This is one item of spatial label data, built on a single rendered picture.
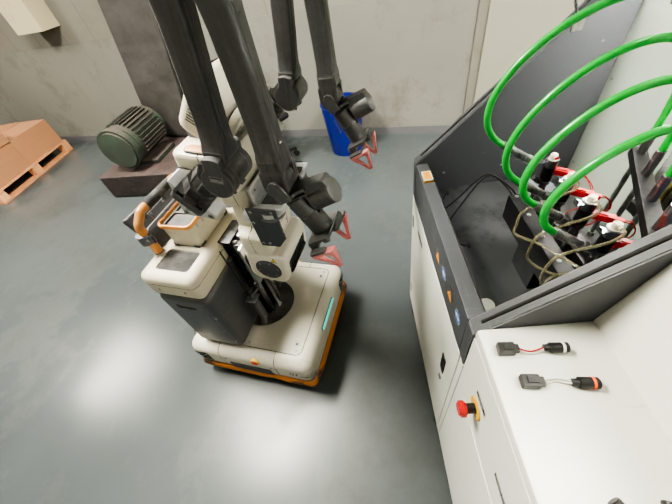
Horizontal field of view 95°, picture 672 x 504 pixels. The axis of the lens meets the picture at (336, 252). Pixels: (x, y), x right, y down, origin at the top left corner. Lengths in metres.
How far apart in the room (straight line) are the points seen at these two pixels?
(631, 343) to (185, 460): 1.72
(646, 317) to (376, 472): 1.19
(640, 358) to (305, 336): 1.17
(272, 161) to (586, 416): 0.71
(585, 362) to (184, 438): 1.68
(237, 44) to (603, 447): 0.83
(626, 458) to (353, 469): 1.12
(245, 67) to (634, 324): 0.78
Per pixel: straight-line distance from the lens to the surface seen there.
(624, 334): 0.76
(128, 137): 3.40
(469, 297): 0.78
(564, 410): 0.69
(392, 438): 1.62
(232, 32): 0.58
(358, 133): 1.07
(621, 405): 0.73
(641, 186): 0.93
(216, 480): 1.78
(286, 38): 1.03
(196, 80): 0.65
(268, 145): 0.64
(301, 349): 1.50
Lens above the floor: 1.59
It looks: 47 degrees down
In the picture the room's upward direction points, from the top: 13 degrees counter-clockwise
